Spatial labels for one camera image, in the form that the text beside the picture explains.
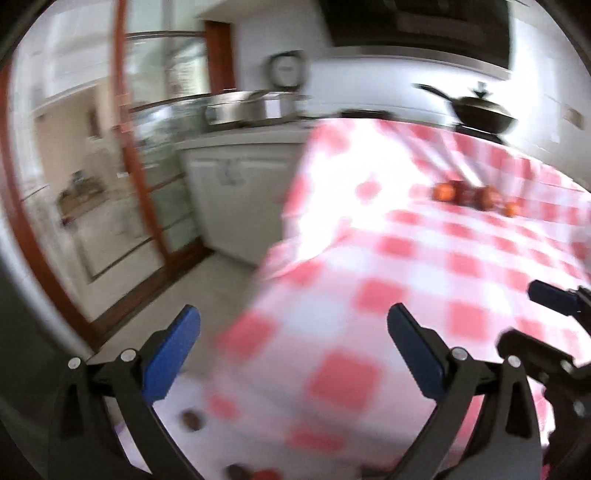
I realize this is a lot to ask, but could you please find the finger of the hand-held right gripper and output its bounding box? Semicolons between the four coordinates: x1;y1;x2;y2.
527;279;591;319
496;327;591;416

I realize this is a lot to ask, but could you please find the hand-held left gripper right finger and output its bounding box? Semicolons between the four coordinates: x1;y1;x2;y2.
386;302;544;480

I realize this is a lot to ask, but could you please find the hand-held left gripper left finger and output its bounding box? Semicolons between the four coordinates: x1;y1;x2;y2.
46;304;204;480

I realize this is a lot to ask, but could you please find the red white checked tablecloth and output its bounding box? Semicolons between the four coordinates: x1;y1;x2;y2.
203;117;591;480

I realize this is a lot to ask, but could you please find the red brown pomegranate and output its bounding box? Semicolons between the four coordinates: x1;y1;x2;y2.
475;185;501;211

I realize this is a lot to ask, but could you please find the dark red pomegranate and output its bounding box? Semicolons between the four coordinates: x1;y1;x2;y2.
454;181;478;206

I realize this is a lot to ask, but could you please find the white kitchen cabinet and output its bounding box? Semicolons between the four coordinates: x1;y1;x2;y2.
177;127;315;267

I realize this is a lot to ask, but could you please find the wooden framed glass door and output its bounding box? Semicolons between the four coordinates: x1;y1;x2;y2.
0;0;232;352

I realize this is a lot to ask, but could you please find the black wok with lid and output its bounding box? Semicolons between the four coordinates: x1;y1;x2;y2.
412;82;519;138

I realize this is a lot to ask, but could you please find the steel electric pan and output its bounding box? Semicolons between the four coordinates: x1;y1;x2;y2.
205;90;302;126

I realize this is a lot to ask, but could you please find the black range hood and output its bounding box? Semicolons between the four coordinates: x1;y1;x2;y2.
318;0;514;71

